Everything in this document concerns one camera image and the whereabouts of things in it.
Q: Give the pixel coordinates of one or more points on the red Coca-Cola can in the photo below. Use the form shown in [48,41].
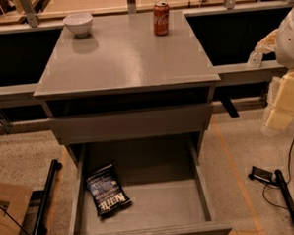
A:
[161,18]

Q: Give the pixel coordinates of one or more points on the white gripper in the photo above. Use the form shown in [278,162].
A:
[290,43]

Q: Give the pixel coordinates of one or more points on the closed grey top drawer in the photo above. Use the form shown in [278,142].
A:
[131,124]

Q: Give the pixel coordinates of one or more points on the white ceramic bowl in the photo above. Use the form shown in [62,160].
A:
[79,24]

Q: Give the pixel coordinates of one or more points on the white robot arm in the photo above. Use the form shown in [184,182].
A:
[281,41]

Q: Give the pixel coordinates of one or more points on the blue Kettle chip bag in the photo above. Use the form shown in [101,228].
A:
[106,191]

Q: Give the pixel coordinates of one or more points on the black bar stand left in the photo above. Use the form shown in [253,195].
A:
[43,197]

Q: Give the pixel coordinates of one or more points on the brown cardboard box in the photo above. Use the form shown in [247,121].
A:
[14,203]

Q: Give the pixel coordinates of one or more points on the open grey middle drawer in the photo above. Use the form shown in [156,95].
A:
[164,181]

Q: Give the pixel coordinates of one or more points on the black stand base right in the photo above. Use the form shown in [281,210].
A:
[276,179]

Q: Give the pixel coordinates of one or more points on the grey drawer cabinet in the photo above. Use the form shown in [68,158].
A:
[123,66]

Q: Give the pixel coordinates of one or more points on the grey metal rail shelf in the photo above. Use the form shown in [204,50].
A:
[233,74]

